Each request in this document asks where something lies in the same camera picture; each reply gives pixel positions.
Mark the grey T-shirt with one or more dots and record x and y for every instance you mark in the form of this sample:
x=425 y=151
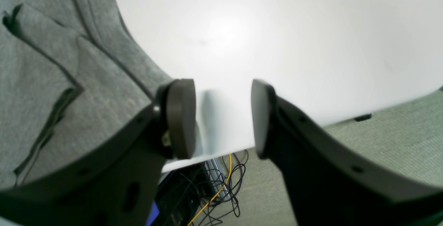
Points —
x=71 y=77

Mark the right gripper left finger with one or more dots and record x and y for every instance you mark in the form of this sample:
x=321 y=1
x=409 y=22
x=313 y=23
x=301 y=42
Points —
x=116 y=184

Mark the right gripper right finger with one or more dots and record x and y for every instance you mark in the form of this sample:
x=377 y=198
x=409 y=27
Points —
x=327 y=183

